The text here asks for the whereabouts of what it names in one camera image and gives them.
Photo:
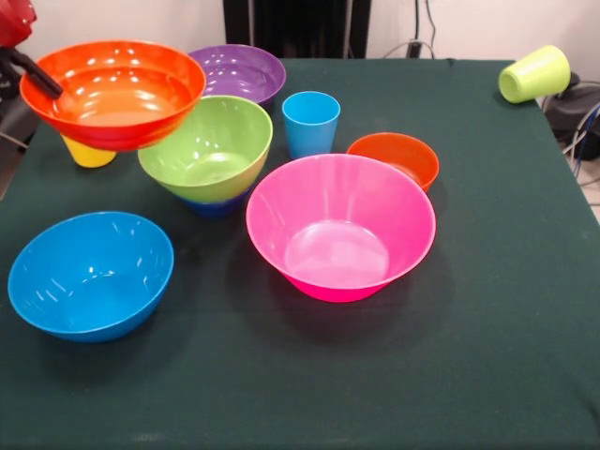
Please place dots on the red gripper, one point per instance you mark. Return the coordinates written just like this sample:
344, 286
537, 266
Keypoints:
14, 21

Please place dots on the large orange bowl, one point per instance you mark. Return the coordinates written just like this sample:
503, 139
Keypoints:
117, 94

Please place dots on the green bowl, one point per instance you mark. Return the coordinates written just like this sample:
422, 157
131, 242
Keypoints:
201, 150

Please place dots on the grey chair base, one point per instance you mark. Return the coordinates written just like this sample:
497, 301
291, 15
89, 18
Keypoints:
576, 108
19, 122

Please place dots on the yellow cup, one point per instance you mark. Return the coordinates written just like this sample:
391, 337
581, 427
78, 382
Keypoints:
89, 157

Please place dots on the purple bowl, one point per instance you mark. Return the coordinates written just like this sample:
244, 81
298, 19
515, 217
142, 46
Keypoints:
244, 75

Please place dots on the large light blue bowl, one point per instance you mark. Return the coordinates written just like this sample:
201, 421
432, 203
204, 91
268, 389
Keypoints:
89, 276

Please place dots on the small dark blue bowl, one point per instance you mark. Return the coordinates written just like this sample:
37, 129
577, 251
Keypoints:
213, 208

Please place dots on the light blue cup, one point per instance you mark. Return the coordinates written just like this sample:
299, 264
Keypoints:
309, 136

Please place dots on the large pink bowl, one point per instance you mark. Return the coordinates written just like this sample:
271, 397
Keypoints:
337, 225

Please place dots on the small orange bowl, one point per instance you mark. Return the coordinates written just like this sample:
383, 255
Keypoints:
403, 150

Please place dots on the black power plug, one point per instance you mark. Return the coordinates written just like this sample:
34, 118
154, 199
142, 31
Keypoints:
414, 48

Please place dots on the dark green table cloth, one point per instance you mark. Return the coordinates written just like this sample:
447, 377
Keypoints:
281, 375

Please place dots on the light green cup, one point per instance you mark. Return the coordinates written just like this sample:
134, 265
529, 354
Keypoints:
539, 75

